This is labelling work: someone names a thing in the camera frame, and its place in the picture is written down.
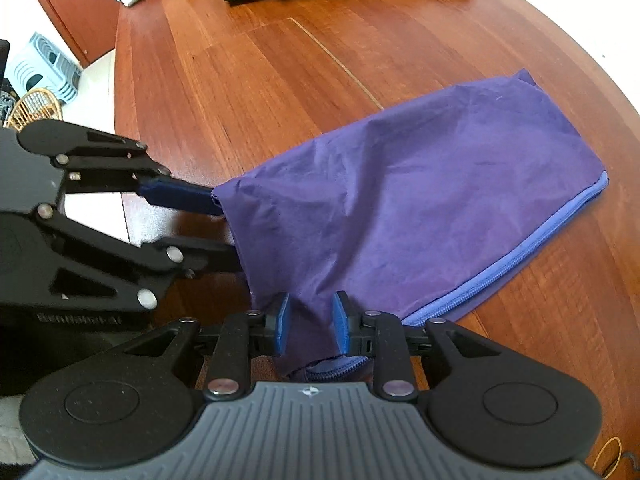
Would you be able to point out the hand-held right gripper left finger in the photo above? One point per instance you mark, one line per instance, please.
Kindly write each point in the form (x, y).
(282, 325)

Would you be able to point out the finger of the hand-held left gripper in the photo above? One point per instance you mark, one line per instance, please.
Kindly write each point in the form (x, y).
(210, 259)
(180, 195)

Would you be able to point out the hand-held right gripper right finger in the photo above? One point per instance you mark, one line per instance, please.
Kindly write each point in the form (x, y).
(341, 325)

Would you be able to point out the purple shopping bag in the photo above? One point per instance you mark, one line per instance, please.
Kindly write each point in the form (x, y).
(410, 195)

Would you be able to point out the rattan chair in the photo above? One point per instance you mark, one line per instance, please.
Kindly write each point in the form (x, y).
(35, 105)

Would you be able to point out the light blue plastic basket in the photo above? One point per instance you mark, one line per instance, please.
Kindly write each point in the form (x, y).
(50, 67)

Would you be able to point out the black object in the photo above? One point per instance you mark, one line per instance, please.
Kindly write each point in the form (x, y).
(4, 57)

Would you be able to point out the brown wooden door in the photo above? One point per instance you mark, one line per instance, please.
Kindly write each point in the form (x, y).
(75, 5)

